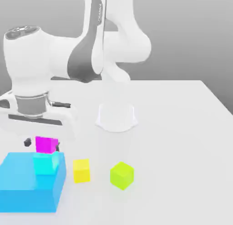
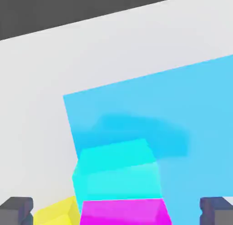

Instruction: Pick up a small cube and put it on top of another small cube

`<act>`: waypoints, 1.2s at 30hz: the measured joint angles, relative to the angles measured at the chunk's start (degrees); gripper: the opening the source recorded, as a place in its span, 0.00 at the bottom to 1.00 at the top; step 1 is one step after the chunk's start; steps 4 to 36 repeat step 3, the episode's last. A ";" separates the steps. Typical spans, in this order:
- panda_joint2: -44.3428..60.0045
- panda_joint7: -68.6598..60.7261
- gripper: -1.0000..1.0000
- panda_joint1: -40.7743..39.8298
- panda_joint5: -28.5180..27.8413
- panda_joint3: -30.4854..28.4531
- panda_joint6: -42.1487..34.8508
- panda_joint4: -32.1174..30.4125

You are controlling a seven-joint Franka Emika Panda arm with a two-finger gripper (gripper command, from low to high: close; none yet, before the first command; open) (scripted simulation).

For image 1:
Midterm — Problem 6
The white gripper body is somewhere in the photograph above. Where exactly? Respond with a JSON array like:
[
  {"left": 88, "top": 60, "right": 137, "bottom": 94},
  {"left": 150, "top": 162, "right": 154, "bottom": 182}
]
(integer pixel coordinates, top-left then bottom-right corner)
[{"left": 0, "top": 108, "right": 78, "bottom": 138}]

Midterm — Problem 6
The small yellow cube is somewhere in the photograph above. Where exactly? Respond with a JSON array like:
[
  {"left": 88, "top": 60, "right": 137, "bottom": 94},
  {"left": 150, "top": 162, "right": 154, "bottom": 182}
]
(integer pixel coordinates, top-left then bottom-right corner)
[{"left": 72, "top": 158, "right": 91, "bottom": 184}]

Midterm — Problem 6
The large blue box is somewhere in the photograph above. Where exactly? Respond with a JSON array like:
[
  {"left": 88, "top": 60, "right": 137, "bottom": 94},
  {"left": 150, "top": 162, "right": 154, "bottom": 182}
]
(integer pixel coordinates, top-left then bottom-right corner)
[{"left": 0, "top": 151, "right": 66, "bottom": 214}]

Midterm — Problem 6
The small cyan cube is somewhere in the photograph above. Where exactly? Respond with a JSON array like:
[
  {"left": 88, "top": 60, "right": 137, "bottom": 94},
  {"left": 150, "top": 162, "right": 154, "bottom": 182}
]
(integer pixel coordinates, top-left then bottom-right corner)
[{"left": 32, "top": 151, "right": 60, "bottom": 176}]

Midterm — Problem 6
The small magenta cube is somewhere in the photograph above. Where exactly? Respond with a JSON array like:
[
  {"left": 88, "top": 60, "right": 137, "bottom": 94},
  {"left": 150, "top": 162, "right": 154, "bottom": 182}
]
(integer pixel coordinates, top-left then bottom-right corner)
[{"left": 35, "top": 136, "right": 59, "bottom": 154}]

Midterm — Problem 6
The small lime green cube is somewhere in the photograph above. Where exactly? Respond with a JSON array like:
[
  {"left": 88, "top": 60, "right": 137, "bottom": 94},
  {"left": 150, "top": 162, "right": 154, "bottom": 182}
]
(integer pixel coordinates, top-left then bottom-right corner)
[{"left": 109, "top": 161, "right": 135, "bottom": 191}]

